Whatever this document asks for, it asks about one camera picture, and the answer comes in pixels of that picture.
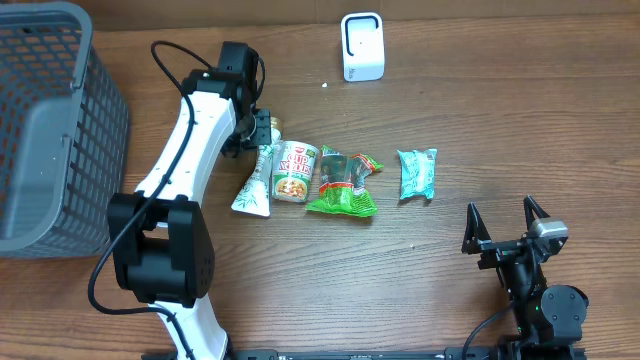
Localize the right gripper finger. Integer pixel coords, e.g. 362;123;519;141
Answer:
523;195;550;230
461;202;492;254

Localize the cup noodles container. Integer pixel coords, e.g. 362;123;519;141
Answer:
272;140;318;203

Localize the white tube with gold cap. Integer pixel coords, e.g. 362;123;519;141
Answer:
231;117;282;218

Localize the teal snack packet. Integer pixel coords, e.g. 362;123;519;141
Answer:
397;148;437;200

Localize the green chip bag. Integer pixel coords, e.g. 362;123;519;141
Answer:
306;145;384;218

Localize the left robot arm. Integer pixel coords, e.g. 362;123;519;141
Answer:
88;41;273;359

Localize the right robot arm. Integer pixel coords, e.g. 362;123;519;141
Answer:
454;196;589;359

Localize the white barcode scanner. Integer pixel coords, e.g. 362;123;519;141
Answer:
340;12;385;82

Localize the grey plastic shopping basket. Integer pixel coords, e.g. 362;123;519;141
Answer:
1;2;130;258

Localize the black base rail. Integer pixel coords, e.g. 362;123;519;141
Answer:
140;347;588;360

